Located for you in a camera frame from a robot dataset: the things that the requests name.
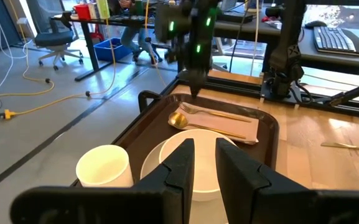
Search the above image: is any person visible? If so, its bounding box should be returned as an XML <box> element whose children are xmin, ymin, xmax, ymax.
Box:
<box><xmin>109</xmin><ymin>0</ymin><xmax>164</xmax><ymax>65</ymax></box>

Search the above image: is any black computer mouse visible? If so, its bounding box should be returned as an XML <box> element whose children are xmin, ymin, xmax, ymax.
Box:
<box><xmin>304</xmin><ymin>20</ymin><xmax>328</xmax><ymax>29</ymax></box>

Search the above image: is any yellow green bottle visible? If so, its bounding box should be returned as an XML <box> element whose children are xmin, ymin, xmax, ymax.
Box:
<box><xmin>96</xmin><ymin>0</ymin><xmax>111</xmax><ymax>20</ymax></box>

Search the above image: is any black office desk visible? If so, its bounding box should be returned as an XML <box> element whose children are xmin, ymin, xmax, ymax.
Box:
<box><xmin>50</xmin><ymin>12</ymin><xmax>180</xmax><ymax>82</ymax></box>

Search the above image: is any gold spoon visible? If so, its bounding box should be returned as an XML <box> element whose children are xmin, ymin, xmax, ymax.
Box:
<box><xmin>167</xmin><ymin>111</ymin><xmax>248</xmax><ymax>140</ymax></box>

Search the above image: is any black hanging cable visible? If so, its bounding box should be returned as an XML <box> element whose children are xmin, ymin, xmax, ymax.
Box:
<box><xmin>228</xmin><ymin>0</ymin><xmax>249</xmax><ymax>73</ymax></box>

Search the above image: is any black keyboard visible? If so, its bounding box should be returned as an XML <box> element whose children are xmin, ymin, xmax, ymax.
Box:
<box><xmin>312</xmin><ymin>26</ymin><xmax>359</xmax><ymax>58</ymax></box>

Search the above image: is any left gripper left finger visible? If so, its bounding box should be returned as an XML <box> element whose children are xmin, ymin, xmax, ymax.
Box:
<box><xmin>9</xmin><ymin>138</ymin><xmax>195</xmax><ymax>224</ymax></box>

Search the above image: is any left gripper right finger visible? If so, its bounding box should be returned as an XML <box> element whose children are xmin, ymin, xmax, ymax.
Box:
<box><xmin>215</xmin><ymin>138</ymin><xmax>359</xmax><ymax>224</ymax></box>

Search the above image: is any black loop bracket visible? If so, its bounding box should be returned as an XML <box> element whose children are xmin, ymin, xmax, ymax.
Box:
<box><xmin>138</xmin><ymin>90</ymin><xmax>163</xmax><ymax>113</ymax></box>

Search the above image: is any white plate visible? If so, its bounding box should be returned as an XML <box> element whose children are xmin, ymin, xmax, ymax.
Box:
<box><xmin>139</xmin><ymin>139</ymin><xmax>169</xmax><ymax>181</ymax></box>

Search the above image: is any white floor cable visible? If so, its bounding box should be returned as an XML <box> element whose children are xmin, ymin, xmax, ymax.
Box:
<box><xmin>0</xmin><ymin>0</ymin><xmax>32</xmax><ymax>94</ymax></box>

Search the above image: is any gold knife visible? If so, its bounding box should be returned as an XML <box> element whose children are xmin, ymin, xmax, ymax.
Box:
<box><xmin>320</xmin><ymin>141</ymin><xmax>359</xmax><ymax>153</ymax></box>

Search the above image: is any blue plastic bin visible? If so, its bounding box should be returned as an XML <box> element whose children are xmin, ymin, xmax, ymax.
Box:
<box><xmin>93</xmin><ymin>37</ymin><xmax>133</xmax><ymax>62</ymax></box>

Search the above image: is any white bowl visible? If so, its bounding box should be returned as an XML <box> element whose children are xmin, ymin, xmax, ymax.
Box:
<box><xmin>159</xmin><ymin>128</ymin><xmax>239</xmax><ymax>224</ymax></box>

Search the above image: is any white mug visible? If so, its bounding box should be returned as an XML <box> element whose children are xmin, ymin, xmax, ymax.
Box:
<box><xmin>75</xmin><ymin>144</ymin><xmax>135</xmax><ymax>188</ymax></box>

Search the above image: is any black frame strut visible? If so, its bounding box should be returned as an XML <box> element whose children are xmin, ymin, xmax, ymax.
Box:
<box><xmin>328</xmin><ymin>78</ymin><xmax>359</xmax><ymax>107</ymax></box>

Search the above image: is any red box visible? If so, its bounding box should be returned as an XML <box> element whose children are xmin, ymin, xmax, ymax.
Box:
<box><xmin>73</xmin><ymin>3</ymin><xmax>92</xmax><ymax>21</ymax></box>

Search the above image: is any grey top desk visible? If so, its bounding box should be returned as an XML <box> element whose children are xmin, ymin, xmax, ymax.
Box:
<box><xmin>213</xmin><ymin>17</ymin><xmax>359</xmax><ymax>75</ymax></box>

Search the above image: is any small white box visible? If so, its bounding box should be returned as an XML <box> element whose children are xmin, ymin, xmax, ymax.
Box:
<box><xmin>88</xmin><ymin>2</ymin><xmax>99</xmax><ymax>19</ymax></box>

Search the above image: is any grey office chair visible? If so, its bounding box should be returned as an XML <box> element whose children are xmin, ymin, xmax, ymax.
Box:
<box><xmin>26</xmin><ymin>0</ymin><xmax>85</xmax><ymax>72</ymax></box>

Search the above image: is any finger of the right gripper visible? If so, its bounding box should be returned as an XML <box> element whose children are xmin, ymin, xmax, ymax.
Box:
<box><xmin>187</xmin><ymin>77</ymin><xmax>198</xmax><ymax>98</ymax></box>
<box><xmin>197</xmin><ymin>77</ymin><xmax>209</xmax><ymax>97</ymax></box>

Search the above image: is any brown plastic tray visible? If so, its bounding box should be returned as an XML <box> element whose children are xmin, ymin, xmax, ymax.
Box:
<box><xmin>113</xmin><ymin>92</ymin><xmax>281</xmax><ymax>187</ymax></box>

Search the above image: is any white hanging cable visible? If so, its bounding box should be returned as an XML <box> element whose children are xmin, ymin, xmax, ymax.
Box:
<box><xmin>249</xmin><ymin>0</ymin><xmax>260</xmax><ymax>77</ymax></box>

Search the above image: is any thin yellow cable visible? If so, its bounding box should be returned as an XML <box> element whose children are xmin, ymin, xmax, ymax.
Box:
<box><xmin>144</xmin><ymin>0</ymin><xmax>167</xmax><ymax>88</ymax></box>

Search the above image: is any gold fork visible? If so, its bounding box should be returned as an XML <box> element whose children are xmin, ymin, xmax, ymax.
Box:
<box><xmin>179</xmin><ymin>102</ymin><xmax>252</xmax><ymax>123</ymax></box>

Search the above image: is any beige cloth napkin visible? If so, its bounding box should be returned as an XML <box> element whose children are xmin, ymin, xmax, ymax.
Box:
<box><xmin>174</xmin><ymin>101</ymin><xmax>260</xmax><ymax>146</ymax></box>

